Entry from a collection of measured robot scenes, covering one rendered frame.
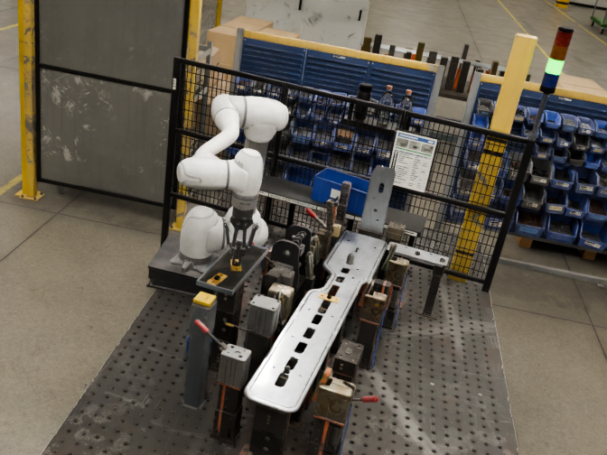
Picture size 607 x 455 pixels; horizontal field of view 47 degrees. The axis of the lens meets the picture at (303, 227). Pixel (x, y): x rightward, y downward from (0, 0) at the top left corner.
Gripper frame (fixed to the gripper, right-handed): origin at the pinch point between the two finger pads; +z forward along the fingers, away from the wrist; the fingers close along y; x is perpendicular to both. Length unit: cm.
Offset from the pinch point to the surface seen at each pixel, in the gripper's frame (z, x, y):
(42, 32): -7, 288, -125
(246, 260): 4.2, 4.4, 4.1
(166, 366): 50, -3, -22
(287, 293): 12.2, -4.7, 20.3
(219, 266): 4.2, -1.8, -6.0
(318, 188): 10, 96, 47
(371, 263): 20, 39, 64
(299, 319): 20.1, -9.4, 25.4
